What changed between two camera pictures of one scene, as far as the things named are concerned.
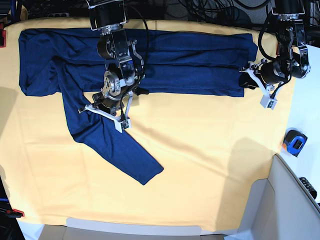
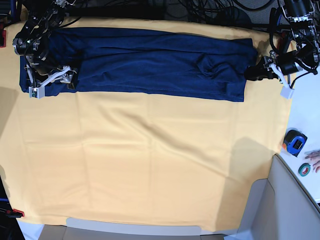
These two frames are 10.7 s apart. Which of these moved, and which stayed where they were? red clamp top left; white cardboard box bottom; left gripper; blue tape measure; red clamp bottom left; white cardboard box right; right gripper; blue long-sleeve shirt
Moved: right gripper; blue long-sleeve shirt; left gripper
Stayed: red clamp bottom left; white cardboard box bottom; red clamp top left; white cardboard box right; blue tape measure
